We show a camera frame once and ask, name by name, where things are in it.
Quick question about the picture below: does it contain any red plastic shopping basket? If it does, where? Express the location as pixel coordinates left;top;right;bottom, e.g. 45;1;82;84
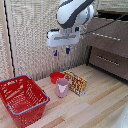
0;74;51;128

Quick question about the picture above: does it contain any long silver drawer handle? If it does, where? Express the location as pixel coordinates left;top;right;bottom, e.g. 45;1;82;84
90;31;122;42

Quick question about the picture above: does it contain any narrow woven beige screen panel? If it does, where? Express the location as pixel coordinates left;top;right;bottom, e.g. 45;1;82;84
0;0;11;83

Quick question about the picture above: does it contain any colourful patterned box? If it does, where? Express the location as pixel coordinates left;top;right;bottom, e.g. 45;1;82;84
63;69;88;97

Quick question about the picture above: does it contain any pink cup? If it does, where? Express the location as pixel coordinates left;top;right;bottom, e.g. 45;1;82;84
55;78;70;99

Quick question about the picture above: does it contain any red bowl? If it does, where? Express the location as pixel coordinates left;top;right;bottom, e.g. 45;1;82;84
49;71;66;85

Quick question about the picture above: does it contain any brown drawer cabinet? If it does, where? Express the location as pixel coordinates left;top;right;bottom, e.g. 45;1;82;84
83;9;128;83

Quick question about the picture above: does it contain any black cable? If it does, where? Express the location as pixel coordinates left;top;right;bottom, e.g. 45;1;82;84
79;12;128;36

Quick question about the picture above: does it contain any brown drawer with short handle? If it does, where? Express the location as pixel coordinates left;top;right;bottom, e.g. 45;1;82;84
87;46;128;81

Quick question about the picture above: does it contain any short silver drawer handle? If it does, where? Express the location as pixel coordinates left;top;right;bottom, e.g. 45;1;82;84
96;54;121;67

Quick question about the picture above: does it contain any wide woven beige screen panel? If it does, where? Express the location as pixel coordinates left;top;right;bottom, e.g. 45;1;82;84
7;0;101;82

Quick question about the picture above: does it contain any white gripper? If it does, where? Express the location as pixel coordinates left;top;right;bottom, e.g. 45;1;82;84
46;28;81;57

